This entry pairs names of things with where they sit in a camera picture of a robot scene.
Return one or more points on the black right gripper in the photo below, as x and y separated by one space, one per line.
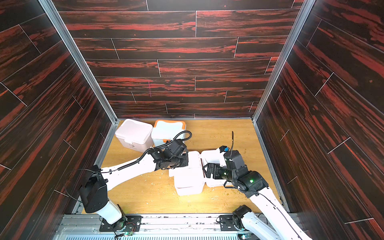
214 171

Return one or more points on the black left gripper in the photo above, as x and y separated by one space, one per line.
185 162

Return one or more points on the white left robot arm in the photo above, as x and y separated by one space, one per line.
95 186

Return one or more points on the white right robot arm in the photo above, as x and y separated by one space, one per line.
281 226

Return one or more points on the white orange-trimmed medicine chest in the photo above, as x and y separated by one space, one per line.
165 130

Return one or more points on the pink rear medicine chest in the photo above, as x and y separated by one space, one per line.
135 135

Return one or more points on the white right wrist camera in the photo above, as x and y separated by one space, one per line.
219 155

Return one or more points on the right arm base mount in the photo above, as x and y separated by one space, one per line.
226 223

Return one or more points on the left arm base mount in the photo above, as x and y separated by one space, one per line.
128 224

